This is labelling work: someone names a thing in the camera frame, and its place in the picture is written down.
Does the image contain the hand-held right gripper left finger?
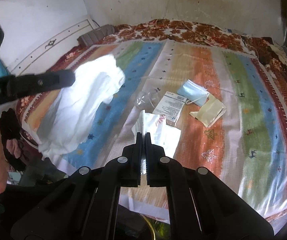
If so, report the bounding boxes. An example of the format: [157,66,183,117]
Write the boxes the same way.
[10,132,143,240]

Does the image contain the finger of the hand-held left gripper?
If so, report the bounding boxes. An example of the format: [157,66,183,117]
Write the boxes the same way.
[9,69,75,101]

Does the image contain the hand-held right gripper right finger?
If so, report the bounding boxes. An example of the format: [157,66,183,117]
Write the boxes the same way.
[145,132,275,240]

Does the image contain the white printed wrapper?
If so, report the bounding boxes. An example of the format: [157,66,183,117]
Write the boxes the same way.
[132,110,181,157]

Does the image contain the white tissue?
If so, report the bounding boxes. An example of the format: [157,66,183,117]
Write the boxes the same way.
[36,54,126,155]

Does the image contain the dark bin with gold rim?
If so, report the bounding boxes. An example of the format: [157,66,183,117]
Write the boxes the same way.
[115,204,156,240]

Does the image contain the white headboard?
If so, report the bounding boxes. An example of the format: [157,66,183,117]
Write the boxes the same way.
[5,19,95,75]

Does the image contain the blue and white medicine box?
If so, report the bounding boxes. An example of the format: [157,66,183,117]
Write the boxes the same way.
[152,91,187,127]

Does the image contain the dark cloth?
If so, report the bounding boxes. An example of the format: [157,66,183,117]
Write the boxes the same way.
[0,109,28,172]

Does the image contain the clear plastic bag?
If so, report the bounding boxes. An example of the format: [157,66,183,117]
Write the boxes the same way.
[135,88,162,110]

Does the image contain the grey folded cloth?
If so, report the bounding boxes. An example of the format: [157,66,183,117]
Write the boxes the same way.
[77,24,115,46]

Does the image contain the green plastic bag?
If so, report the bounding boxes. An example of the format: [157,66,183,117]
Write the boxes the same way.
[156,220,170,240]

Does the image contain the pale yellow packet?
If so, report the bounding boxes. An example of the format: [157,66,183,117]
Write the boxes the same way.
[189,94,227,128]

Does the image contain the blue face mask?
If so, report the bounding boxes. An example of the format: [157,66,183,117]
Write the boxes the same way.
[177,79,210,107]

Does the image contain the striped colourful mat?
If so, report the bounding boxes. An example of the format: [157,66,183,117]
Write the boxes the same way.
[21,40,287,220]

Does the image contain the brown floral bedspread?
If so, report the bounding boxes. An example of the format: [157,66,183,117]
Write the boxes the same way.
[15,19,287,228]

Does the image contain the cream cloth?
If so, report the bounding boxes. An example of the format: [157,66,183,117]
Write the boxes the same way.
[270,44,287,64]

